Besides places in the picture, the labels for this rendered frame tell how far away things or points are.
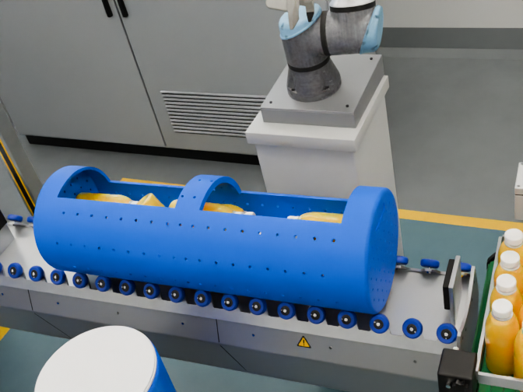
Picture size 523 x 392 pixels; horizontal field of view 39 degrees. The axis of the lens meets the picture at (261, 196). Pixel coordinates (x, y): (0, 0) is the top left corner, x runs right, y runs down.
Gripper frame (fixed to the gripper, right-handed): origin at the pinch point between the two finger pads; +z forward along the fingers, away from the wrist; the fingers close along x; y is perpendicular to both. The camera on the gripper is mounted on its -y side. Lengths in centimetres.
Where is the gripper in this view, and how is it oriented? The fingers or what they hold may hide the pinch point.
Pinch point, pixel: (304, 23)
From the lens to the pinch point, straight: 139.8
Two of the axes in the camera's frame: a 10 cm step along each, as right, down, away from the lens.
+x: -3.1, 3.2, -9.0
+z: 1.1, 9.5, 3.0
